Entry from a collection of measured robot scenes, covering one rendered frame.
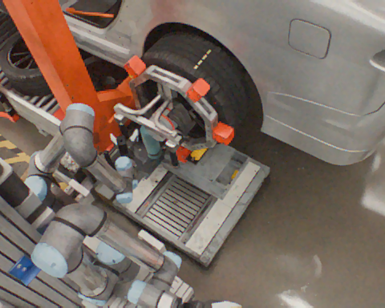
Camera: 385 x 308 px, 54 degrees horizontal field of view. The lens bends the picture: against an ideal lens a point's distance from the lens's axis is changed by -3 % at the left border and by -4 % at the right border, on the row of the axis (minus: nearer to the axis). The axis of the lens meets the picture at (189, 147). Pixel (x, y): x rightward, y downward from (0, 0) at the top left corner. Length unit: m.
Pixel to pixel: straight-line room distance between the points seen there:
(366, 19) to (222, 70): 0.78
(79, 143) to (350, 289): 1.86
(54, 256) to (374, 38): 1.26
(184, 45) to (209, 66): 0.17
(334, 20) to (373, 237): 1.69
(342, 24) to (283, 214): 1.58
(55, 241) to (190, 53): 1.17
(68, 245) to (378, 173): 2.37
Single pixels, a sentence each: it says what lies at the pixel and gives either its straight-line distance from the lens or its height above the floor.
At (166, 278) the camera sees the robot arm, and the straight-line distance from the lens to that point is 1.41.
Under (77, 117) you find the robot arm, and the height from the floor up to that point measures 1.34.
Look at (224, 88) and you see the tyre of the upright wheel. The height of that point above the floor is 1.06.
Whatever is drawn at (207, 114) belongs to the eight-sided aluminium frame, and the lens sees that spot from 1.94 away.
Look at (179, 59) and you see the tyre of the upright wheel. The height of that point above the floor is 1.18.
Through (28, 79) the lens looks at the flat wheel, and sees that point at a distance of 3.25.
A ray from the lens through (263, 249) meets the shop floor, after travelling 2.66.
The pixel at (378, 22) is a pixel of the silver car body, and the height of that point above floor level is 1.62.
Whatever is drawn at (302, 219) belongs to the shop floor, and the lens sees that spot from 2.77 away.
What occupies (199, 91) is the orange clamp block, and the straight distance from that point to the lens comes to 1.84.
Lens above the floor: 2.49
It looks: 55 degrees down
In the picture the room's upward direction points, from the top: 10 degrees counter-clockwise
